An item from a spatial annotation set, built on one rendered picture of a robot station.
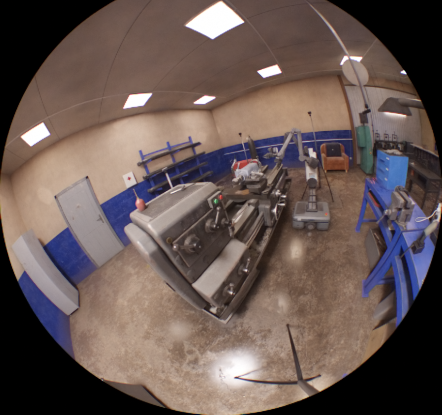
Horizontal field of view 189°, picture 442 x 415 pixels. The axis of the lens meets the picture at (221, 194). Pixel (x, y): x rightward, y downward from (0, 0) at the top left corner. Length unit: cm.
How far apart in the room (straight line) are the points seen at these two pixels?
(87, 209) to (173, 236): 331
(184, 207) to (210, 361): 153
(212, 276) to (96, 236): 342
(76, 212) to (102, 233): 88
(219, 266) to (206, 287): 19
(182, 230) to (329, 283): 166
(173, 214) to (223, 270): 52
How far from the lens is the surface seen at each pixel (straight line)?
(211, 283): 95
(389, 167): 191
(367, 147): 497
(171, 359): 187
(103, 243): 403
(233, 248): 107
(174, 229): 72
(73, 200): 390
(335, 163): 490
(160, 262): 74
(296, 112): 547
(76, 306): 378
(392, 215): 132
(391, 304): 166
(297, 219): 226
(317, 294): 174
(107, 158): 397
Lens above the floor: 157
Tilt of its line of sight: 21 degrees down
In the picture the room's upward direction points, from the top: 18 degrees counter-clockwise
